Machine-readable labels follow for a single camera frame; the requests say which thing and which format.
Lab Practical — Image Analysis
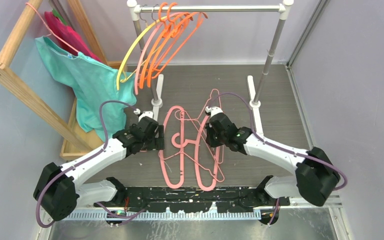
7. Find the yellow hanger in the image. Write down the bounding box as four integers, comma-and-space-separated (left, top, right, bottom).
115, 0, 160, 91

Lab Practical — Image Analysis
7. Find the orange plastic hanger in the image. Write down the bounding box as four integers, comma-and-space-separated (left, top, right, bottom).
138, 1, 196, 90

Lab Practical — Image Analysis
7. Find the pink metal-hook hanger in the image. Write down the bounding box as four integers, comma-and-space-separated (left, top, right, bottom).
134, 2, 190, 95

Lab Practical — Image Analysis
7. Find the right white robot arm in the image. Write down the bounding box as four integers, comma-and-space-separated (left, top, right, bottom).
205, 107, 341, 207

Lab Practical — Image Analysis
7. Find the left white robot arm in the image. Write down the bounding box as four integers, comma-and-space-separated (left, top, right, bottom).
33, 114, 165, 221

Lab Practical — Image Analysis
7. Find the right thick pink hanger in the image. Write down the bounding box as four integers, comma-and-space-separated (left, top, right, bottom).
171, 127, 225, 192

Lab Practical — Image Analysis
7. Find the thick pink hanger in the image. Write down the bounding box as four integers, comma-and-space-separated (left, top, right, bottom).
171, 127, 225, 192
158, 105, 186, 190

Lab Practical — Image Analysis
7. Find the left thick pink hanger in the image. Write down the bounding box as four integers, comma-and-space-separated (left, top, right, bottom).
158, 105, 186, 190

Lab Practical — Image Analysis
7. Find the white metal clothes rack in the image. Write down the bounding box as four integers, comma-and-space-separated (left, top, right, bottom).
139, 0, 294, 133

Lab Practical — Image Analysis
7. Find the wooden clothes rack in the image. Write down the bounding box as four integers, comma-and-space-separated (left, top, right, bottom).
0, 0, 129, 161

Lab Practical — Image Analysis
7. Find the teal t-shirt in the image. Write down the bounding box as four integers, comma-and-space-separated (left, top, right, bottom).
35, 36, 137, 141

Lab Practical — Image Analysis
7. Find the magenta garment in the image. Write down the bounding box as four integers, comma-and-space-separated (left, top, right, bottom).
44, 11, 101, 62

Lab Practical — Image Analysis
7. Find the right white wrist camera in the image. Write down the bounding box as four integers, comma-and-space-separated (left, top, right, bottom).
204, 106, 223, 118

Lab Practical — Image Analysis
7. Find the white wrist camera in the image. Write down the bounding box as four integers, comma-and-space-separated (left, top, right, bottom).
133, 108, 154, 122
204, 106, 223, 118

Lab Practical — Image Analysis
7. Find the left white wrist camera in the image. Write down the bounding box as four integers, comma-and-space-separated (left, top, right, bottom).
133, 108, 154, 122

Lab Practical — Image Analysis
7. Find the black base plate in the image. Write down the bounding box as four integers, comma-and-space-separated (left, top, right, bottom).
94, 185, 291, 226

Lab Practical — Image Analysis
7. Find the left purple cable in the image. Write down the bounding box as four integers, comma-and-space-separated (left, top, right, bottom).
34, 100, 142, 229

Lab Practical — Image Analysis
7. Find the thin pink wire hanger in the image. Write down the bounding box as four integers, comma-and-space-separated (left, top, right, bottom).
24, 2, 79, 54

